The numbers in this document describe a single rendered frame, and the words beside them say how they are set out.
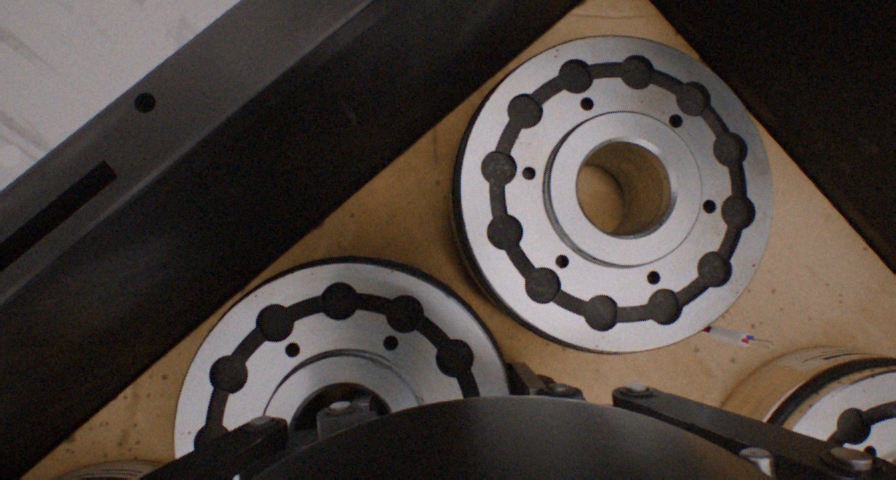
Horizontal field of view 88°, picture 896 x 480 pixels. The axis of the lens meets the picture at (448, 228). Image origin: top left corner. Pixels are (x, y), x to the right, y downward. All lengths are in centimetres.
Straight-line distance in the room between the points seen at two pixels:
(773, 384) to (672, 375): 3
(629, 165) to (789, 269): 8
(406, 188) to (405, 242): 2
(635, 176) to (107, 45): 34
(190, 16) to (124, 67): 5
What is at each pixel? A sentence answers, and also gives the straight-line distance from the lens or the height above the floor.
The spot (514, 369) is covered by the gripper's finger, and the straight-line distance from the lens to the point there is 16.
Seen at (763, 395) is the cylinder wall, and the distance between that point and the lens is 20.
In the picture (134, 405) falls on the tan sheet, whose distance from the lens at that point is 21.
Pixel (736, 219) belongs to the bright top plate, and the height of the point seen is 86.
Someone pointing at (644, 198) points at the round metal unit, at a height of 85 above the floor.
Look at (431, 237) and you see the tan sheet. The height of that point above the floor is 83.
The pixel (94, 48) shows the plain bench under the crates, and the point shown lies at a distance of 40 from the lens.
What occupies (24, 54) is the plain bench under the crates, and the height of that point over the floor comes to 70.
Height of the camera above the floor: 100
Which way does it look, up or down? 85 degrees down
